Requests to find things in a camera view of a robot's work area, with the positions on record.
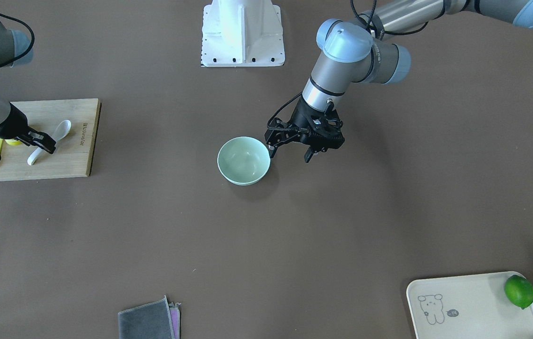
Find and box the half lemon slice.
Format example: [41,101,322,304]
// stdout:
[4,139,23,146]

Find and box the light green bowl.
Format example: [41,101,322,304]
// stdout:
[217,137,271,186]

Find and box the bamboo cutting board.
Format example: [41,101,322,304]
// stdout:
[0,98,102,182]

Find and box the beige rabbit tray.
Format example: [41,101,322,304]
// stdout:
[406,272,533,339]

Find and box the white ceramic spoon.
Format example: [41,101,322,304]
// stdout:
[27,120,72,166]

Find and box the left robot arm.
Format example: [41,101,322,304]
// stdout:
[265,0,533,162]

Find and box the green lime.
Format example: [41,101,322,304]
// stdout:
[504,274,533,309]

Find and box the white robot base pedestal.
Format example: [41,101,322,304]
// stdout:
[200,0,286,67]

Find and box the grey folded cloth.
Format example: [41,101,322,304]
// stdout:
[118,296,181,339]

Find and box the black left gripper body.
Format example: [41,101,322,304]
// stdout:
[265,97,344,152]

